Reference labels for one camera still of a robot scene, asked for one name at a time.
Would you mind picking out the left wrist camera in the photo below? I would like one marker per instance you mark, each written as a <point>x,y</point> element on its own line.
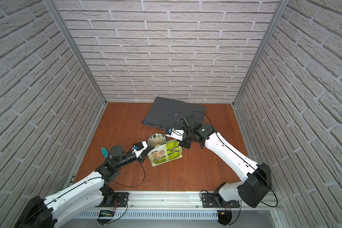
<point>138,148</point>

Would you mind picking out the green oats bag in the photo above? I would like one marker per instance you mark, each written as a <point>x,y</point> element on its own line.
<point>165,152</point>

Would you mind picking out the green leaf pattern bowl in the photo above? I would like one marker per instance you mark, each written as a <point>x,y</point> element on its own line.
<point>156,139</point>

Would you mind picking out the teal handled tool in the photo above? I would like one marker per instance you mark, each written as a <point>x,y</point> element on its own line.
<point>104,152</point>

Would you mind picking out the aluminium corner post left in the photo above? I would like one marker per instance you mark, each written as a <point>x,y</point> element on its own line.
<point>55,13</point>

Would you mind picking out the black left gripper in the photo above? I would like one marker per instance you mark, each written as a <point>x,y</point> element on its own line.
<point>142,156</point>

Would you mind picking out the small green circuit board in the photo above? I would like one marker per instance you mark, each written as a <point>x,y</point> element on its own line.
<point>106,214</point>

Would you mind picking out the aluminium front rail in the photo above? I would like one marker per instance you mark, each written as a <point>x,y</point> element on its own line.
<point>190,201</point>

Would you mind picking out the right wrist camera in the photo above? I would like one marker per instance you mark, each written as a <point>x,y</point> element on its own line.
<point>175,134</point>

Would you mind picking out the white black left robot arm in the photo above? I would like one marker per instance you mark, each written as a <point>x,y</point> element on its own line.
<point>55,210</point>

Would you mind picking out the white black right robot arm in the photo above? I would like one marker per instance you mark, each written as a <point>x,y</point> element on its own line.
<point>255,179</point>

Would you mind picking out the round black connector box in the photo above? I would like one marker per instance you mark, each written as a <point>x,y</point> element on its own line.
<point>224,217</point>

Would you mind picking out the aluminium corner post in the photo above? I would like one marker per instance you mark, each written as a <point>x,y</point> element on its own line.
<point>55,13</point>
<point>261,48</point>

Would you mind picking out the grey blue network switch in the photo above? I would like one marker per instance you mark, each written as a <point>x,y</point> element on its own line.
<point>166,113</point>

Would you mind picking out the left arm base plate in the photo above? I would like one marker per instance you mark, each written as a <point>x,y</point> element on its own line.
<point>116,199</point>

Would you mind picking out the aluminium corner post right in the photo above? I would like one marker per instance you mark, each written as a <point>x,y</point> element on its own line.
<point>261,48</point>

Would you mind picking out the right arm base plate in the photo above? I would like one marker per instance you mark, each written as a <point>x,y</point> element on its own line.
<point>216,200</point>

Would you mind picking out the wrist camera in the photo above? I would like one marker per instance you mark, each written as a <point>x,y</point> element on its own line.
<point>175,134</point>
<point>138,148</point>

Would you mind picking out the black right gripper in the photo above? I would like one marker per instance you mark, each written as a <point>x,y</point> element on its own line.
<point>184,146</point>

